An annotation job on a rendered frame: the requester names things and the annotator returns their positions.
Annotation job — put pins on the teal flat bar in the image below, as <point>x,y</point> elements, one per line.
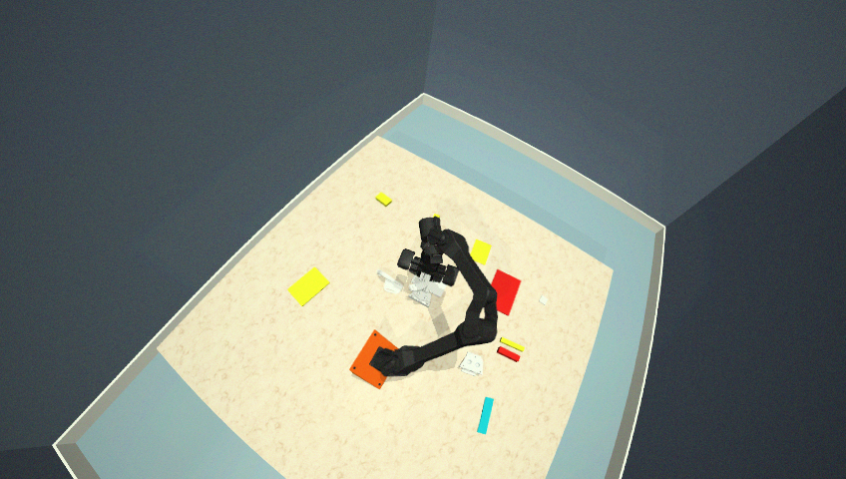
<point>486,413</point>

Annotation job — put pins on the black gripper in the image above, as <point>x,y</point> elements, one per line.
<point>437,272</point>

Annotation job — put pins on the red flat bar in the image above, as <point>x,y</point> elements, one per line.
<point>508,353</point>

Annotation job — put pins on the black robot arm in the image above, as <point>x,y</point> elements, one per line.
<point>472,331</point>

